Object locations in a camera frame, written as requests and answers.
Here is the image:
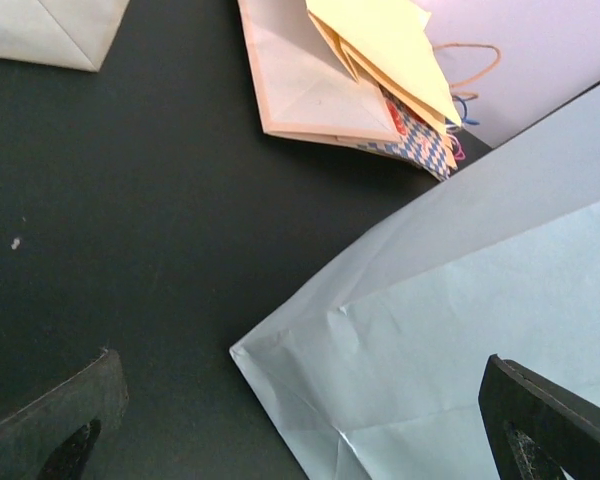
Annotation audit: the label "flat bags with coloured handles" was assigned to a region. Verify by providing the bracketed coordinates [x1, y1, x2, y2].
[433, 42, 502, 170]

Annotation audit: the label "flat tan paper bag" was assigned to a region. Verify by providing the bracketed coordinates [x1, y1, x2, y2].
[304, 0, 464, 136]

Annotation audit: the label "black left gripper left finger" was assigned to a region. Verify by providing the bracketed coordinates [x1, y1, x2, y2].
[0, 349, 129, 479]

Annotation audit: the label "light blue paper bag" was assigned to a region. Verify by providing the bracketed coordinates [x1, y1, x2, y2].
[230, 85, 600, 479]

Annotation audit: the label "pink cream paper bag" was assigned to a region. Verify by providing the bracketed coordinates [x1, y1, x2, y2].
[0, 0, 129, 72]

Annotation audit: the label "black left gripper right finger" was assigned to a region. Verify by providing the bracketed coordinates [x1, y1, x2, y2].
[478, 355, 600, 479]

